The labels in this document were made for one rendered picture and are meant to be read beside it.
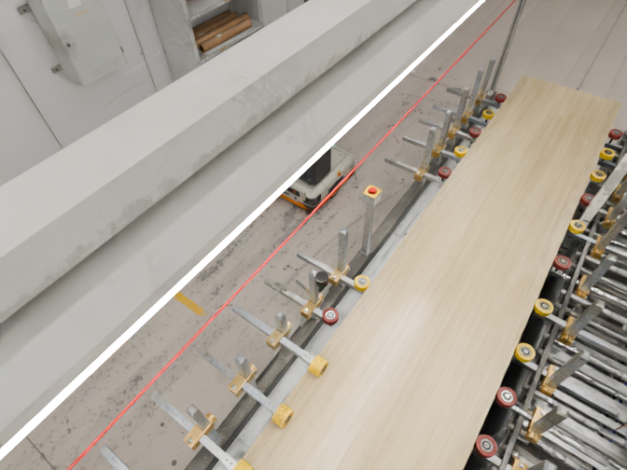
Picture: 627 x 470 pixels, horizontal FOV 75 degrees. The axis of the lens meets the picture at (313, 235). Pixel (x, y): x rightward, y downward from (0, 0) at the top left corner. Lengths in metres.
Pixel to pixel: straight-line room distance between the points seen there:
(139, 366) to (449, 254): 2.14
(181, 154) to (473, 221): 2.20
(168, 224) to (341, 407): 1.52
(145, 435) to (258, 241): 1.60
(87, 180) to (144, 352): 2.83
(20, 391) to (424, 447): 1.61
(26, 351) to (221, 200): 0.22
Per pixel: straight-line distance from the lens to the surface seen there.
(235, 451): 2.15
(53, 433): 3.23
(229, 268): 3.35
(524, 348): 2.14
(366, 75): 0.64
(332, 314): 2.02
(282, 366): 2.14
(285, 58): 0.49
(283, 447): 1.83
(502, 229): 2.52
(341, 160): 3.69
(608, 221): 2.90
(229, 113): 0.44
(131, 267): 0.42
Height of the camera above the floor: 2.69
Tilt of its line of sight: 51 degrees down
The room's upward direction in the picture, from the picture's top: 2 degrees counter-clockwise
